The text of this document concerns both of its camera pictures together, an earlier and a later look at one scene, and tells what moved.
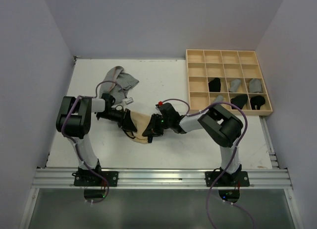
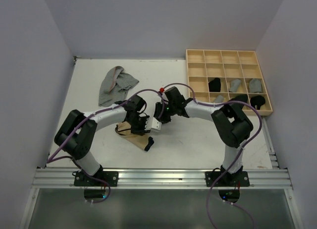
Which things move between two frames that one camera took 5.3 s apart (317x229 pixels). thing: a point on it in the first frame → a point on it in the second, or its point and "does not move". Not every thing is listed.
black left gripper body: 114,115 → 138,124
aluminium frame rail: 162,179 does not move
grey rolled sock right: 255,85 does not move
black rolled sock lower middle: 239,101 does not move
